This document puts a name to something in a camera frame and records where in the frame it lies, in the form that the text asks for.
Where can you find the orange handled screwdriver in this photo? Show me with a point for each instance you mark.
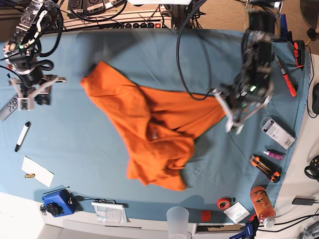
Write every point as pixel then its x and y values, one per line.
pixel 290 86

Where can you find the blue clamp top right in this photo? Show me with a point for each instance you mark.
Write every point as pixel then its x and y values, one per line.
pixel 282 34

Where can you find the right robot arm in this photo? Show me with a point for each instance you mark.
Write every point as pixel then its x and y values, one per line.
pixel 24 56

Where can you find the blue box with knob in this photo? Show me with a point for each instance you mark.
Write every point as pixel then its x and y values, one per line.
pixel 59 203

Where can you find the orange t-shirt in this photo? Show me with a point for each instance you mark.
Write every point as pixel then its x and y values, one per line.
pixel 158 127

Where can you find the translucent plastic cup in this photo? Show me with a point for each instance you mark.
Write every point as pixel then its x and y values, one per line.
pixel 177 222

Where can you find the white marker pen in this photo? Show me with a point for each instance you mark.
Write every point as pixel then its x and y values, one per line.
pixel 22 136

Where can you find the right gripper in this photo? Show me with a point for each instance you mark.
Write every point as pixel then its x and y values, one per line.
pixel 39 91

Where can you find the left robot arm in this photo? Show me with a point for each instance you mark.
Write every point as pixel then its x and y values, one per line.
pixel 252 88

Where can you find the red tape roll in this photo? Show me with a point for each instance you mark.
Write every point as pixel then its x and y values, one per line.
pixel 224 203

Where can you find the orange drink bottle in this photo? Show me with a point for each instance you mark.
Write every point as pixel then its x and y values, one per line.
pixel 263 207

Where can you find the orange black utility knife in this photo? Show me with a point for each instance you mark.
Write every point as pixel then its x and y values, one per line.
pixel 270 170

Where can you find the white paper card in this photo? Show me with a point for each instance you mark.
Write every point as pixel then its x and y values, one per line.
pixel 41 174

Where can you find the orange black clamp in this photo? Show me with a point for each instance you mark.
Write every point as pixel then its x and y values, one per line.
pixel 299 53

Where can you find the grey remote control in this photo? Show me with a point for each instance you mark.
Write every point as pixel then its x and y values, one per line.
pixel 9 108

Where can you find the small red block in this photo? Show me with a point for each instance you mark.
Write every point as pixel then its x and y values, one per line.
pixel 205 216

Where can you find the clear plastic bit case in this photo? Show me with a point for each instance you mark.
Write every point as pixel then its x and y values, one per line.
pixel 277 133

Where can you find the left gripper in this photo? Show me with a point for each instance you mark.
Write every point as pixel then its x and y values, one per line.
pixel 239 108

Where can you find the black cable tie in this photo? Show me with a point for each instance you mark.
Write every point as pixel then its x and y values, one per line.
pixel 56 190

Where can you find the blue clamp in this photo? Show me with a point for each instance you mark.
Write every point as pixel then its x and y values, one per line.
pixel 282 34
pixel 249 230

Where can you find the black power strip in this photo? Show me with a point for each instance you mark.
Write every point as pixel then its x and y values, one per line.
pixel 129 25

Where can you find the small yellow battery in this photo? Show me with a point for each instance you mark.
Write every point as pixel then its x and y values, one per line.
pixel 29 175

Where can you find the white square note pad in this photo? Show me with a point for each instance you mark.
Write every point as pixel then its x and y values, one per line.
pixel 236 213

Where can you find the small pink glue tube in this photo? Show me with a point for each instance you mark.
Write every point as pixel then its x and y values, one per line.
pixel 274 154

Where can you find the blue table cloth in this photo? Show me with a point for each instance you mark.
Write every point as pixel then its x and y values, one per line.
pixel 75 140

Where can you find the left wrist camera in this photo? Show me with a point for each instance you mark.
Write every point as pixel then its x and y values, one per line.
pixel 233 126

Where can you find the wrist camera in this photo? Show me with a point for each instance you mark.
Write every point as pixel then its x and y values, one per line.
pixel 25 104
pixel 233 126

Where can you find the blue clamp bottom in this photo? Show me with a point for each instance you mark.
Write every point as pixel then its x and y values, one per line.
pixel 249 230

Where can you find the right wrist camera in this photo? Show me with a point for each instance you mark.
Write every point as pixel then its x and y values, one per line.
pixel 25 104

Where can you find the white folded booklet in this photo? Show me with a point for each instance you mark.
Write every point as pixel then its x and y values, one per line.
pixel 110 213

